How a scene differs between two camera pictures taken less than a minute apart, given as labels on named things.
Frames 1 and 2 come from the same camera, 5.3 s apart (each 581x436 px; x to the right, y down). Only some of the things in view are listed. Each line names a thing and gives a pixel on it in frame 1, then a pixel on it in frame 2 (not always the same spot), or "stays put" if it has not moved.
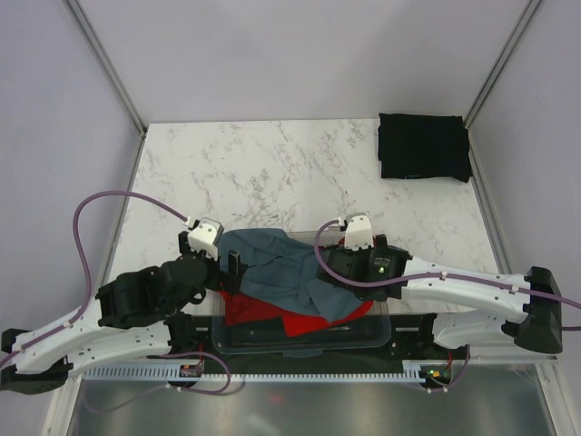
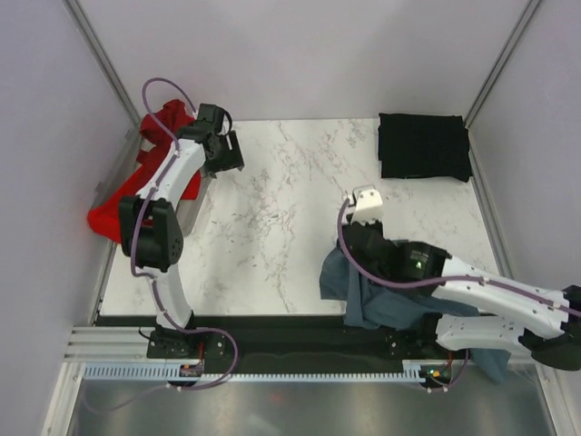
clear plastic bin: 365,331 -> 123,166
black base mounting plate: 414,339 stays put
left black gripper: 236,269 -> 231,159
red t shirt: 240,308 -> 104,218
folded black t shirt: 423,146 stays put
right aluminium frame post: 528,10 stays put
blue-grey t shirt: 281,269 -> 369,304
